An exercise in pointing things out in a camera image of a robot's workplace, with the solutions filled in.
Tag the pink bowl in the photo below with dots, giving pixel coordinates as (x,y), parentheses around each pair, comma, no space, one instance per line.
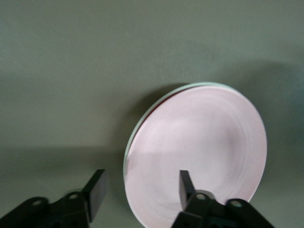
(202,137)

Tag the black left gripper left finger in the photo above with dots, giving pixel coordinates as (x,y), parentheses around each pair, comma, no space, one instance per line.
(71,209)

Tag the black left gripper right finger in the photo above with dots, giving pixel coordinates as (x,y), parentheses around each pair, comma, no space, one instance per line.
(209,211)

